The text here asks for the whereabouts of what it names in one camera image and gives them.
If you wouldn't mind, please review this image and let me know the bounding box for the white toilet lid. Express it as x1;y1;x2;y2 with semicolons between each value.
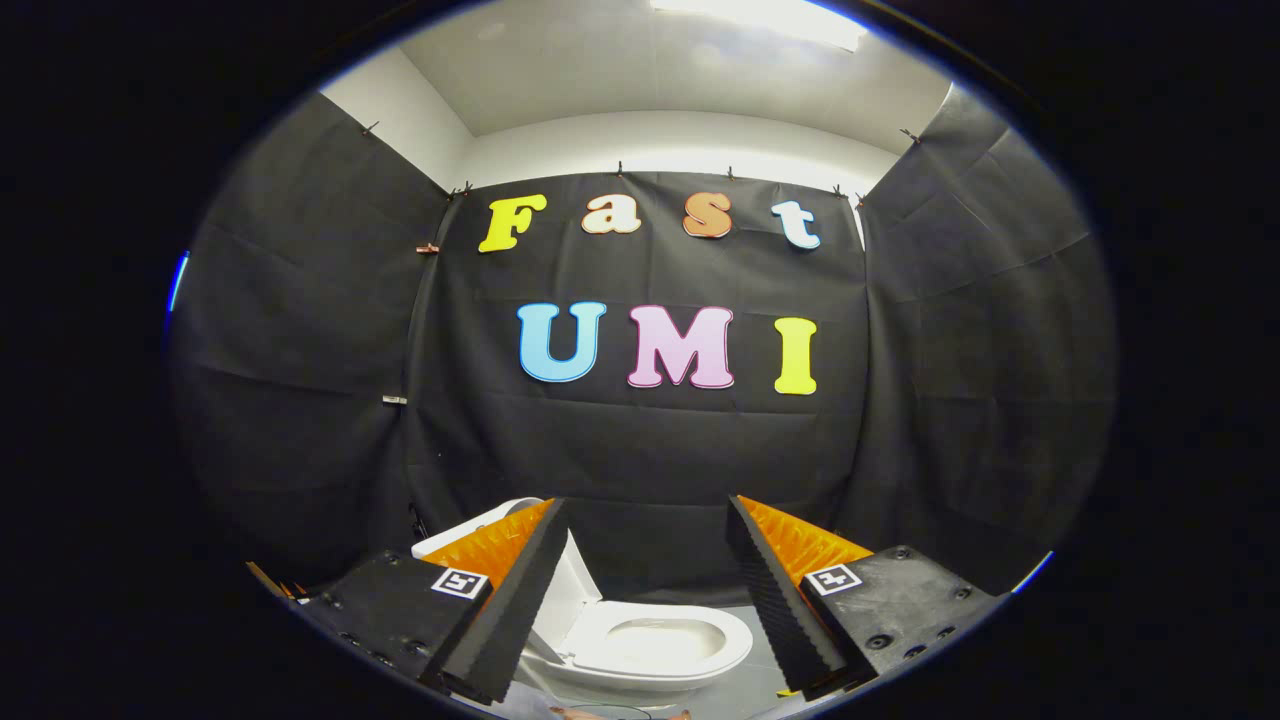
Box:
411;497;604;661

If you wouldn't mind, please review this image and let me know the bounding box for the black backdrop cloth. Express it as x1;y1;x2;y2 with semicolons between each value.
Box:
168;85;1117;603

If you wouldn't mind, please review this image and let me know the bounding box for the white toilet seat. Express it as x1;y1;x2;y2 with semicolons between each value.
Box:
558;599;755;680

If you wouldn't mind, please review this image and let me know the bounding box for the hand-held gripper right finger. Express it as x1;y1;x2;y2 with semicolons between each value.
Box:
725;495;1006;702

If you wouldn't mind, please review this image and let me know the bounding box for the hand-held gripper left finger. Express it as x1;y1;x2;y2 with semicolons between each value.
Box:
288;497;572;707

